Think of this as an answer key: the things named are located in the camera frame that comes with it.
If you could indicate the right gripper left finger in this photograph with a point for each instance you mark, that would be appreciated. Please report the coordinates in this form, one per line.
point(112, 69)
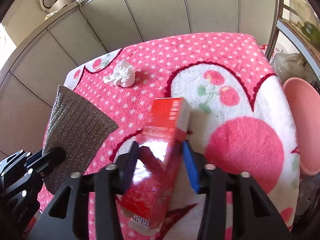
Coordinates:
point(126, 164)

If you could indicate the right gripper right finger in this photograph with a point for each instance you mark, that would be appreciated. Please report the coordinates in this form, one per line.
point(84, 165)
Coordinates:
point(194, 164)

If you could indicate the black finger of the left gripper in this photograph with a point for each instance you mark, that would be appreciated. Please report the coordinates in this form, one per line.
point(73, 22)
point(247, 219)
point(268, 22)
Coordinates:
point(42, 162)

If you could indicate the red toothpaste box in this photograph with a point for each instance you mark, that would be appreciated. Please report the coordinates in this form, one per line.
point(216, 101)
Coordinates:
point(160, 153)

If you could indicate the silver scouring cloth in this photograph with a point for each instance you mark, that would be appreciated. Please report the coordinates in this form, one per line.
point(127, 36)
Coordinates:
point(79, 128)

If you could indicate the grey kitchen cabinets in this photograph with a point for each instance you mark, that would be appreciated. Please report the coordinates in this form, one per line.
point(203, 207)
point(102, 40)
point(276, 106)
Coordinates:
point(47, 48)

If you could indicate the pink polka dot towel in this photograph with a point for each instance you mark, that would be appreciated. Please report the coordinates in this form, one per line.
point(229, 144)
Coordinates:
point(239, 115)

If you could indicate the crumpled white tissue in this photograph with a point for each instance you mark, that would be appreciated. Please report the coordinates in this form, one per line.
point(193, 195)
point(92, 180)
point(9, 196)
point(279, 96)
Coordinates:
point(124, 75)

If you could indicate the pink plastic basin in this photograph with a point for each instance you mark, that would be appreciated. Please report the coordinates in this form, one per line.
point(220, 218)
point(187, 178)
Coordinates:
point(303, 100)

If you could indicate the metal shelf rack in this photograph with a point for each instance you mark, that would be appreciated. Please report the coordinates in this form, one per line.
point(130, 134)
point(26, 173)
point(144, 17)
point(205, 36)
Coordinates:
point(289, 18)

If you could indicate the white rice cooker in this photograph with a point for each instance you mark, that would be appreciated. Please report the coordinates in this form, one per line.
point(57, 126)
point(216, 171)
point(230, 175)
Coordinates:
point(54, 5)

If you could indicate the green bell pepper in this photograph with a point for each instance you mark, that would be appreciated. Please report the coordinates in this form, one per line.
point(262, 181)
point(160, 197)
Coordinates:
point(311, 31)

